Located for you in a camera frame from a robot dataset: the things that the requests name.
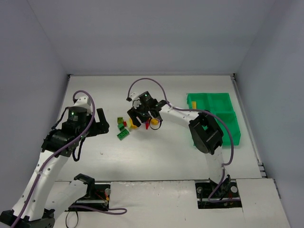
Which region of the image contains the orange yellow curved lego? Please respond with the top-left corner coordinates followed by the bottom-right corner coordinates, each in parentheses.
top-left (129, 118), bottom-right (138, 129)

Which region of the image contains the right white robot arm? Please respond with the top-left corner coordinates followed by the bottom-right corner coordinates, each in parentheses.
top-left (126, 91), bottom-right (227, 185)

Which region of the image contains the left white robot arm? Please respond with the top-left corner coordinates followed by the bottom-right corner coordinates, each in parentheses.
top-left (0, 93), bottom-right (109, 228)

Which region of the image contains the yellow curved lego brick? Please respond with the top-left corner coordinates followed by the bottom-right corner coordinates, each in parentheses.
top-left (150, 119), bottom-right (159, 125)

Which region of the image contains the lime square lego brick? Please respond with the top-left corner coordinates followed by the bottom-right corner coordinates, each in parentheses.
top-left (117, 117), bottom-right (124, 124)

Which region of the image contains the green flat lego plate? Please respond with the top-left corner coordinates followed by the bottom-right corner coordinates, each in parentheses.
top-left (117, 129), bottom-right (130, 141)

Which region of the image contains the green compartment tray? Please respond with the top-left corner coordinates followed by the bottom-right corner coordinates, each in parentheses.
top-left (186, 92), bottom-right (242, 148)

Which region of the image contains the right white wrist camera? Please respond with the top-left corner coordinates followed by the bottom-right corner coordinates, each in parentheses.
top-left (126, 92), bottom-right (139, 102)

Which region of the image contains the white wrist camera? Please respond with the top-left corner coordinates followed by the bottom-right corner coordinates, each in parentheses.
top-left (73, 96), bottom-right (92, 114)
top-left (126, 92), bottom-right (139, 102)

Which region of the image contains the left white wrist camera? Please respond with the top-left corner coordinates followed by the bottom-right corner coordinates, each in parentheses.
top-left (73, 96), bottom-right (92, 114)

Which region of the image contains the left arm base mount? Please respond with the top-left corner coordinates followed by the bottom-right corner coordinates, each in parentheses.
top-left (66, 173), bottom-right (111, 212)

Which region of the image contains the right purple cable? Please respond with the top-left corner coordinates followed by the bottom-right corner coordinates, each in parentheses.
top-left (125, 77), bottom-right (234, 202)

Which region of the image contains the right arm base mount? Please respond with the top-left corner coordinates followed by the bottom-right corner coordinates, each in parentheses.
top-left (195, 180), bottom-right (242, 209)

